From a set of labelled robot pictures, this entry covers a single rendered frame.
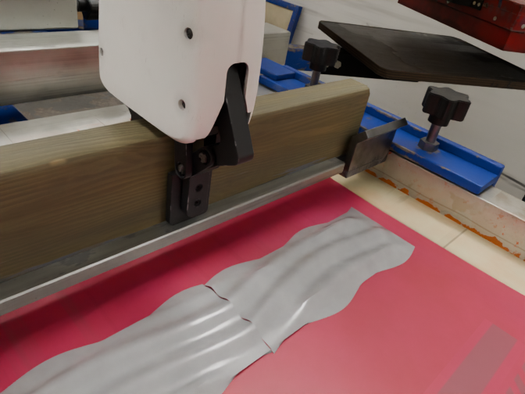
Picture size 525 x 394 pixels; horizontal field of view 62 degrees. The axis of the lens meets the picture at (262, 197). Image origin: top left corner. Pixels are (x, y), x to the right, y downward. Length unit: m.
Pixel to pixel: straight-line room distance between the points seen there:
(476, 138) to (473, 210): 1.89
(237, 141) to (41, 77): 0.28
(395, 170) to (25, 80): 0.37
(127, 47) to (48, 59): 0.21
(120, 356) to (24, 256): 0.07
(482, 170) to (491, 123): 1.83
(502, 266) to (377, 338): 0.16
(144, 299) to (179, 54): 0.16
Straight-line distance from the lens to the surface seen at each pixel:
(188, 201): 0.28
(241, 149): 0.24
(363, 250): 0.38
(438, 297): 0.37
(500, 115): 2.29
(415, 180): 0.48
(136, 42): 0.25
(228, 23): 0.22
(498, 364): 0.35
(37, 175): 0.24
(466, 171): 0.47
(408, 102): 2.46
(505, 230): 0.46
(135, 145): 0.26
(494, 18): 1.09
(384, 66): 0.97
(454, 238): 0.44
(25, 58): 0.46
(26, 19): 0.51
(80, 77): 0.49
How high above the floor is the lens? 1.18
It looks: 33 degrees down
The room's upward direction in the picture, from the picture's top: 11 degrees clockwise
